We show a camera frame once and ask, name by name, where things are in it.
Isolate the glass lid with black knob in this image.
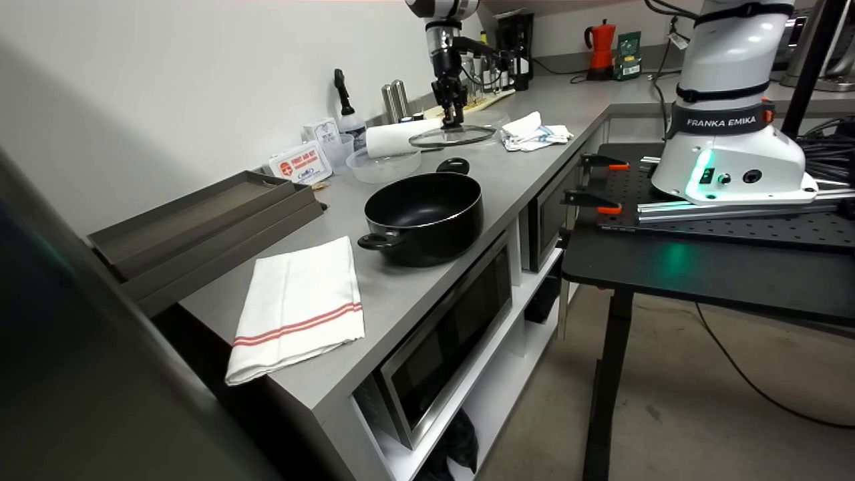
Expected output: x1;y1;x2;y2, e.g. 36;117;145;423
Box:
405;124;496;149

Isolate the black clamp with orange handle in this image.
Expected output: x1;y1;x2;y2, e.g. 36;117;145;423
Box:
579;153;635;176
560;188;624;219

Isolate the grey counter cabinet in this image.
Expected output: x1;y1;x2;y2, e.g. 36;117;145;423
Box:
155;70;678;481

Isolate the dark blurry foreground panel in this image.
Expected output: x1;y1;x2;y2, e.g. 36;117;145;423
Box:
0;145;278;481

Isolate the white towel with red stripes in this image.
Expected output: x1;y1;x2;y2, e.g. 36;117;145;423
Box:
221;233;368;388

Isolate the red moka pot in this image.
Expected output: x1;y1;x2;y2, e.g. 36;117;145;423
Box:
581;20;620;81

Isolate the white paper towel roll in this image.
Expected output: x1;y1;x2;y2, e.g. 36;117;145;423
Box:
362;117;446;160

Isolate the steel shaker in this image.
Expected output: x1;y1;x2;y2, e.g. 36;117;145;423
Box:
392;77;414;124
381;81;400;125

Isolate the black cooking pot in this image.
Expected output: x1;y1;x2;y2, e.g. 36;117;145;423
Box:
354;156;487;270

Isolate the dark grey angled tray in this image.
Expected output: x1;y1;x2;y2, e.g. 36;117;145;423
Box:
87;169;329;319

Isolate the crumpled white cloth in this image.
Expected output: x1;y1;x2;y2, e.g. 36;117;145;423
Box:
496;111;575;156

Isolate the black robot table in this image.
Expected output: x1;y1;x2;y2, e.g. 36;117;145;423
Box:
557;139;855;481

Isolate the black handled dish brush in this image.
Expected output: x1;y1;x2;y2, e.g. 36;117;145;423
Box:
332;68;368;136

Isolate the green box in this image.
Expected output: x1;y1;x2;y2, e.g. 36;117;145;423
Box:
612;29;644;82

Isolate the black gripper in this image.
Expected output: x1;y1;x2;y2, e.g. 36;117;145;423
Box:
424;20;473;128

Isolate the black floor cable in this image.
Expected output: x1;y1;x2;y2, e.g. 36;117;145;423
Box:
691;303;855;433

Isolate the red-labelled white package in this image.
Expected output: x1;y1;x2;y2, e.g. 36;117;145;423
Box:
267;141;334;188

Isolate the black pole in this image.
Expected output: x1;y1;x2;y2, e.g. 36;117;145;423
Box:
780;0;849;141

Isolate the clear plastic container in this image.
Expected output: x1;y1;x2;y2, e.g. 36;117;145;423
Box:
345;145;424;188

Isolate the wooden cutting board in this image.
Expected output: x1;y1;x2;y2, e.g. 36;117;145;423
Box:
424;88;519;124

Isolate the built-in microwave oven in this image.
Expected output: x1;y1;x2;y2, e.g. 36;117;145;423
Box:
370;233;519;450

